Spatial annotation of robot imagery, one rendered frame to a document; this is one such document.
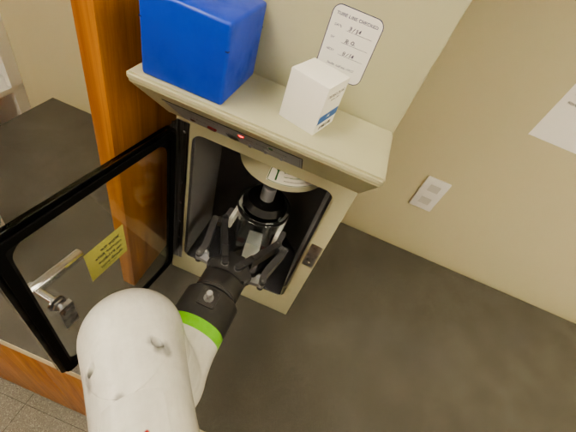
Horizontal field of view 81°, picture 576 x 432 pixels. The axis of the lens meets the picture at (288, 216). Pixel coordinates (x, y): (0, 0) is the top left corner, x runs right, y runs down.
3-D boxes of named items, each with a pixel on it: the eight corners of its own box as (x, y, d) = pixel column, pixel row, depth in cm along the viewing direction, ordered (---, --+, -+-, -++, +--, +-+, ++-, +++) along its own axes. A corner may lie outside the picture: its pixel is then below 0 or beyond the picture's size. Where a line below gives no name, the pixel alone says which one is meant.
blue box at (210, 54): (185, 46, 45) (189, -33, 39) (253, 75, 45) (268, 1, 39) (141, 73, 38) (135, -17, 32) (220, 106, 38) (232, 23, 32)
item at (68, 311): (81, 319, 53) (75, 302, 49) (69, 330, 52) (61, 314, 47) (71, 312, 53) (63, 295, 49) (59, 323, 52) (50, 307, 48)
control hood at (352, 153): (175, 104, 53) (176, 39, 46) (363, 185, 52) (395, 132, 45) (129, 140, 45) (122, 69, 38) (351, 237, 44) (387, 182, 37)
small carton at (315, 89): (300, 102, 44) (315, 57, 39) (332, 122, 43) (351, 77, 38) (278, 114, 40) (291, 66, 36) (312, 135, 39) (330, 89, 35)
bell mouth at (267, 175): (260, 122, 73) (265, 99, 69) (335, 154, 72) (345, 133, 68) (225, 167, 61) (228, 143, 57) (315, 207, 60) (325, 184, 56)
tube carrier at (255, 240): (235, 238, 86) (251, 177, 71) (273, 255, 86) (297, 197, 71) (215, 269, 79) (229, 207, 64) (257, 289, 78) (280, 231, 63)
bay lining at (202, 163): (227, 191, 99) (249, 78, 73) (308, 226, 98) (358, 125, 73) (183, 252, 82) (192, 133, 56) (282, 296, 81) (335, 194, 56)
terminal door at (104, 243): (172, 261, 82) (177, 123, 53) (63, 375, 61) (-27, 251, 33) (170, 259, 82) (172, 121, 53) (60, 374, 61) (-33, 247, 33)
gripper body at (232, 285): (239, 298, 54) (261, 255, 60) (192, 276, 54) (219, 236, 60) (233, 317, 59) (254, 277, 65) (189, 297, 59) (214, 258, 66)
